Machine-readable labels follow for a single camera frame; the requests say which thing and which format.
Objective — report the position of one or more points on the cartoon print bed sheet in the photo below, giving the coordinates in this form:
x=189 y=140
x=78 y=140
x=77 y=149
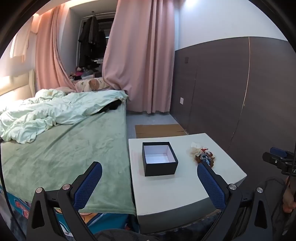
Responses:
x=108 y=220

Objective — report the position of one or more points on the black box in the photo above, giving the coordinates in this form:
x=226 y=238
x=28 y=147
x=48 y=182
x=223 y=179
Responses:
x=159 y=170

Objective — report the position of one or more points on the white wall socket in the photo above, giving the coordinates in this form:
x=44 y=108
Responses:
x=181 y=101

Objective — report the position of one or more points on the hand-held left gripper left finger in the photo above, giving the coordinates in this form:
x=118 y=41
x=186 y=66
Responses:
x=89 y=185

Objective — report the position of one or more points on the flat cardboard sheet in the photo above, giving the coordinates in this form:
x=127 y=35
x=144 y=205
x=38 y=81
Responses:
x=159 y=131

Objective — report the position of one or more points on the beige headboard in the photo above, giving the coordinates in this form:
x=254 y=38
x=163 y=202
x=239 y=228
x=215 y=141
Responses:
x=20 y=88

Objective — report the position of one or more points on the pale green duvet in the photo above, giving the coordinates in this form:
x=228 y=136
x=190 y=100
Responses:
x=34 y=115

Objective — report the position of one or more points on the bear print pillow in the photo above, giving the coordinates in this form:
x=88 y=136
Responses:
x=92 y=84

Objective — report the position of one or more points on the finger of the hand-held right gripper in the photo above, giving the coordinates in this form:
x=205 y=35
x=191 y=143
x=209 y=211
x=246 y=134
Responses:
x=278 y=153

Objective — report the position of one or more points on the pink pillow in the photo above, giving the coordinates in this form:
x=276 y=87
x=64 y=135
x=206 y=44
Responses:
x=63 y=88

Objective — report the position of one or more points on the white hanging cloth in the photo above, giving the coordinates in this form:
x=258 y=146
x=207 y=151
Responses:
x=19 y=44

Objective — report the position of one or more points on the white table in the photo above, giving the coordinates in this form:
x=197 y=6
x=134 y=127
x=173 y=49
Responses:
x=185 y=192

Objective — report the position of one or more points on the wide pink curtain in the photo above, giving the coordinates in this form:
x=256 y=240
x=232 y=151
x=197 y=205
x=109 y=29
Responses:
x=138 y=58

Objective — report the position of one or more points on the pile of plush toys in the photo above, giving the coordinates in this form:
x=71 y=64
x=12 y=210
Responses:
x=81 y=73

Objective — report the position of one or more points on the narrow pink curtain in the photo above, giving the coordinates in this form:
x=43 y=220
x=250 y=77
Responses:
x=46 y=58

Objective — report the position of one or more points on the bed with green sheet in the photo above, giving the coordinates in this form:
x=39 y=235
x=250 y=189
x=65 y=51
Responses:
x=69 y=150

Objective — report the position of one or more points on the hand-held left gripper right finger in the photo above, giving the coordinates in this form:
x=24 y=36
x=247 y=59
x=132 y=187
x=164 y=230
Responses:
x=211 y=185

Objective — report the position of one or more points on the hanging dark clothes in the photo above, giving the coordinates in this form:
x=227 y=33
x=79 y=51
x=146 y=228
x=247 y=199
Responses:
x=90 y=34

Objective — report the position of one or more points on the person's right hand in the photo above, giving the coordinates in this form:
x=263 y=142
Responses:
x=289 y=199

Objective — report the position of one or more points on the pile of beaded jewelry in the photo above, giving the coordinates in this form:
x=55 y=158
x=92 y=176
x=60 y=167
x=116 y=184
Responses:
x=203 y=156

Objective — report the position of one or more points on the black cloth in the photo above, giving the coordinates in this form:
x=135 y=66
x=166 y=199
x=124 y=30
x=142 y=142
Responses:
x=114 y=105

